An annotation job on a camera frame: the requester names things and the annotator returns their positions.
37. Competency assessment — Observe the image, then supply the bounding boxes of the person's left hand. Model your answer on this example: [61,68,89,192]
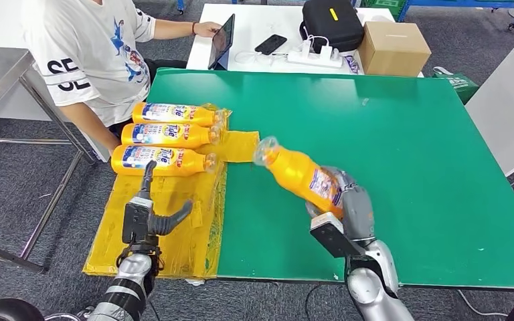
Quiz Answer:
[193,21,222,39]

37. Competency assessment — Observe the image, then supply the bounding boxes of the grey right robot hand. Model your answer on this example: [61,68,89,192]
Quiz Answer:
[305,167,376,245]

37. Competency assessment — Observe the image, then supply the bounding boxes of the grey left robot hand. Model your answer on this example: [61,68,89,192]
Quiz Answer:
[138,160,194,237]

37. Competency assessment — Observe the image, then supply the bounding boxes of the orange detergent bottle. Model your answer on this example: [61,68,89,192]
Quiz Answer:
[110,144,219,178]
[253,136,345,220]
[132,102,230,128]
[120,122,224,150]

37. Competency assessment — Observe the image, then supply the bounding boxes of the tablet with blue case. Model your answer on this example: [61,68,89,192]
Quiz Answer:
[207,13,236,71]

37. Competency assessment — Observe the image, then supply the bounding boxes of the yellow taped cardboard sheet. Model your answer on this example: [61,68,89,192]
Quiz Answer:
[82,102,262,280]

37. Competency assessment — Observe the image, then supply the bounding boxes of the black smartphone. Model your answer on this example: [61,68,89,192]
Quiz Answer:
[254,33,288,56]

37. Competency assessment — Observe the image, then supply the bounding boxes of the white power strip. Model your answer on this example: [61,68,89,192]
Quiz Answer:
[286,49,344,70]

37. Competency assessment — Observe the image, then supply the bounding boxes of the person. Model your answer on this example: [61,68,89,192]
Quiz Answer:
[19,0,222,154]

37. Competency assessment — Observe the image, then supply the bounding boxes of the black carry bag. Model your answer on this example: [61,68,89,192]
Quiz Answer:
[300,0,365,54]

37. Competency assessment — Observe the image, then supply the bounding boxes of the green shopping bag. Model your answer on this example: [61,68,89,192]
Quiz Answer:
[432,66,481,106]

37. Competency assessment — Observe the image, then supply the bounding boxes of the brown cardboard box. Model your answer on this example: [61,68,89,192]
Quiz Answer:
[357,21,432,78]

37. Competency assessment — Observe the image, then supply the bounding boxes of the green plastic crate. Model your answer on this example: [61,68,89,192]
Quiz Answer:
[362,0,406,11]

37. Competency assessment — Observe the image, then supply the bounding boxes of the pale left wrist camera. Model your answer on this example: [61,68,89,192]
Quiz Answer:
[121,197,154,245]

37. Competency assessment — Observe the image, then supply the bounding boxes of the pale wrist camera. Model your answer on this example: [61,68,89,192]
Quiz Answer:
[309,212,365,259]
[121,197,154,245]

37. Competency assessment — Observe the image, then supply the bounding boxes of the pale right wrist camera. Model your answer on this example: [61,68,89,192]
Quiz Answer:
[309,212,365,259]

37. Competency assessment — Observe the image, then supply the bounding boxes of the white charging cable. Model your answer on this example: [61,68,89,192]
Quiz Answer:
[234,49,290,66]

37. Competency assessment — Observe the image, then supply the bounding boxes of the white floor cable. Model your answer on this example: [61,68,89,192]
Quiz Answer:
[456,288,511,318]

